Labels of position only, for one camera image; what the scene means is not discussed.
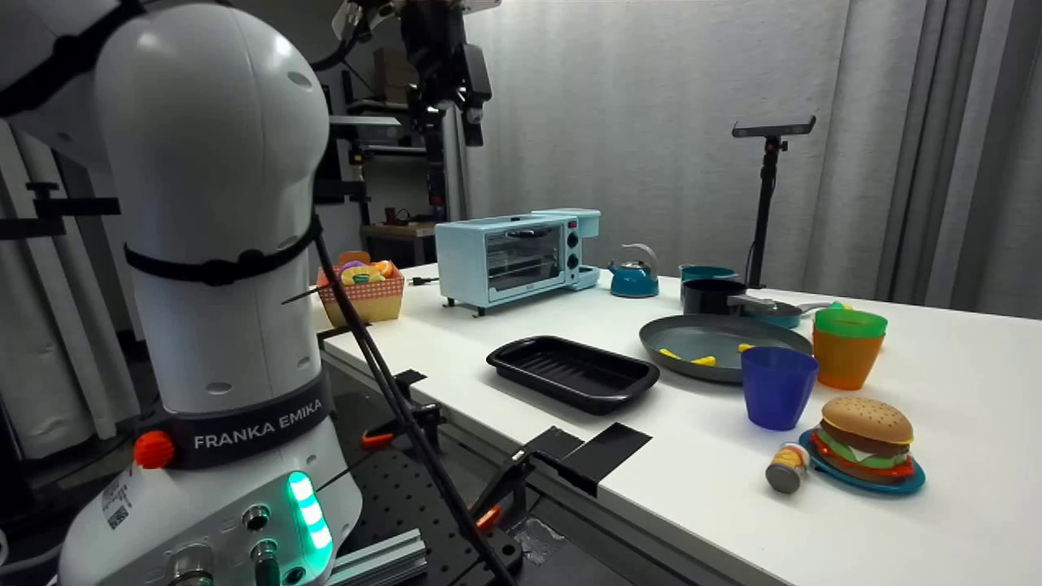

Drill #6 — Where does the black rectangular baking tray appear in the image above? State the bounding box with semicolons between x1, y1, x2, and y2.
484;337;662;413

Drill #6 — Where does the grey round plate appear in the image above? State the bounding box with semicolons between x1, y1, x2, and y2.
640;316;812;386

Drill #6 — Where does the black pot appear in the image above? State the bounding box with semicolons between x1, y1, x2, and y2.
682;280;746;316

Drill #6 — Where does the light blue toaster oven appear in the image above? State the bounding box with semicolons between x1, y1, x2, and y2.
432;210;599;316

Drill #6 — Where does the blue plastic cup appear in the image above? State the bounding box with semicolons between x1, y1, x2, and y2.
743;345;819;431

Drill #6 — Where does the toy hamburger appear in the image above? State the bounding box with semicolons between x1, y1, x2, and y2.
812;395;916;485

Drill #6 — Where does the teal kettle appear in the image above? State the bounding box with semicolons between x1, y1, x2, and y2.
610;246;659;301

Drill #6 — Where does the teal pot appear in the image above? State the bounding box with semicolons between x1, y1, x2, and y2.
682;264;739;282

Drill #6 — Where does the black camera stand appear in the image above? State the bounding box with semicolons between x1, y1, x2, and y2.
734;119;819;286

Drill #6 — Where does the orange cup with green cup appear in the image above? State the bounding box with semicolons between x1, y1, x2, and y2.
812;307;888;390

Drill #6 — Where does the small blue plate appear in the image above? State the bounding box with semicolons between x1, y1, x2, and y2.
797;431;926;498

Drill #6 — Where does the black table bracket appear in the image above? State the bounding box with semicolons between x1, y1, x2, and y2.
527;424;647;495

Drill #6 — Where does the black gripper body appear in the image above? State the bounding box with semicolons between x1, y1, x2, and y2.
400;0;491;146

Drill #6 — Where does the basket of toy fruit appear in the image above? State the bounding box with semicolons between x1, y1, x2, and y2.
331;250;405;324

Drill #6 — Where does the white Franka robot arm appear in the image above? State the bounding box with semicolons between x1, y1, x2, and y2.
0;0;364;586

